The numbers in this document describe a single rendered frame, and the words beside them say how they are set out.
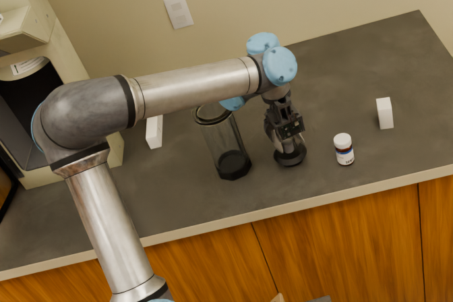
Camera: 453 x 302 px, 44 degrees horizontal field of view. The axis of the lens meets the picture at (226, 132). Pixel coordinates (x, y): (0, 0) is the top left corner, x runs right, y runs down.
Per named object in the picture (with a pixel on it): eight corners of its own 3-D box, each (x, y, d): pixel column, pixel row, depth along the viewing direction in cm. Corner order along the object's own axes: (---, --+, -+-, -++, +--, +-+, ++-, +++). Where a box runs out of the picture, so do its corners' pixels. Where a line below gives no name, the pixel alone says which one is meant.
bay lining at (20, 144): (37, 119, 187) (-20, 32, 164) (109, 100, 184) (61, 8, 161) (23, 171, 168) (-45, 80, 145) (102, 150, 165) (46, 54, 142)
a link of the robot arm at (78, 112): (44, 75, 86) (292, 32, 110) (33, 91, 96) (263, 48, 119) (63, 147, 86) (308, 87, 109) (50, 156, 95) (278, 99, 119)
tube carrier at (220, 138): (244, 145, 160) (224, 88, 146) (257, 168, 151) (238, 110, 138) (209, 160, 159) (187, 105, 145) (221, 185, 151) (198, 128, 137)
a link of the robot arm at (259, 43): (235, 46, 125) (258, 26, 129) (247, 84, 132) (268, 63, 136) (262, 54, 120) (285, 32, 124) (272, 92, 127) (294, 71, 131)
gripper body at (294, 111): (279, 144, 138) (269, 108, 130) (266, 125, 145) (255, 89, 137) (307, 132, 139) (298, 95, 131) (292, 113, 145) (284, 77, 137)
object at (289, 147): (299, 141, 156) (295, 125, 152) (313, 162, 149) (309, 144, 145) (269, 155, 156) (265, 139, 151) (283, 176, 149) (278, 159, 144)
